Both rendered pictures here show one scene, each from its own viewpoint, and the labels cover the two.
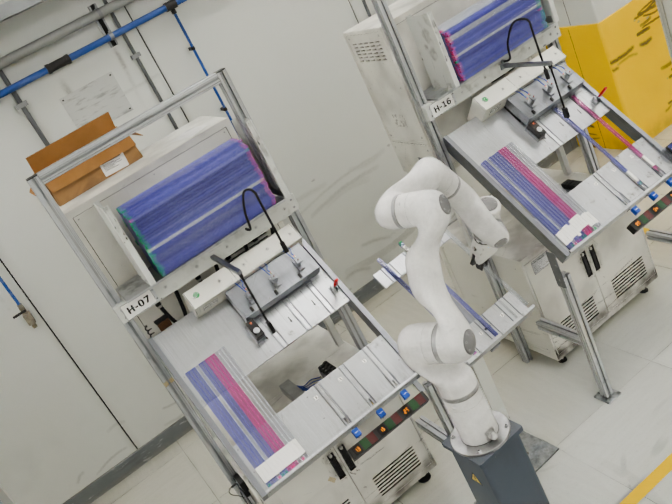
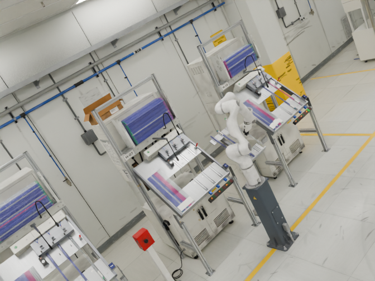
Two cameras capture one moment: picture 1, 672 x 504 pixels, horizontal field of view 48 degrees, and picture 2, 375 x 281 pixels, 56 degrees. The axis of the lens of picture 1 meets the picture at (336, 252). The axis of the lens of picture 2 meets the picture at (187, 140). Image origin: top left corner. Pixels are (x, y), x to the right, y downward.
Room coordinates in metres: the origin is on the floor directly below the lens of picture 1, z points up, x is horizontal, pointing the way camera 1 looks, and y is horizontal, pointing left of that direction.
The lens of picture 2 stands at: (-0.93, 0.68, 2.30)
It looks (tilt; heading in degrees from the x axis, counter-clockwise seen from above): 18 degrees down; 351
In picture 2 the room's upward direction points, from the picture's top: 28 degrees counter-clockwise
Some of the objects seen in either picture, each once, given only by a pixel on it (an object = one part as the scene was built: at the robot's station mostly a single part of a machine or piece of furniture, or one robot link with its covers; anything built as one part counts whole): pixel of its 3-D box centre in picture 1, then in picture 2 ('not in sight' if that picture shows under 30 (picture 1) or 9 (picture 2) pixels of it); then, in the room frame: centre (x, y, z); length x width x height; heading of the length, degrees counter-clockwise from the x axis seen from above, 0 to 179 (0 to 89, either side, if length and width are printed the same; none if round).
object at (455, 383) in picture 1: (435, 358); (238, 155); (1.88, -0.12, 1.00); 0.19 x 0.12 x 0.24; 48
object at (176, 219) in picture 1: (198, 205); (147, 120); (2.66, 0.37, 1.52); 0.51 x 0.13 x 0.27; 109
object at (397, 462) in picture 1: (314, 443); (188, 213); (2.76, 0.46, 0.31); 0.70 x 0.65 x 0.62; 109
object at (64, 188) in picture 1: (112, 144); (113, 102); (2.91, 0.57, 1.82); 0.68 x 0.30 x 0.20; 109
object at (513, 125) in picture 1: (553, 207); (265, 122); (3.08, -0.98, 0.65); 1.01 x 0.73 x 1.29; 19
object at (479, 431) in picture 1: (470, 412); (251, 174); (1.86, -0.14, 0.79); 0.19 x 0.19 x 0.18
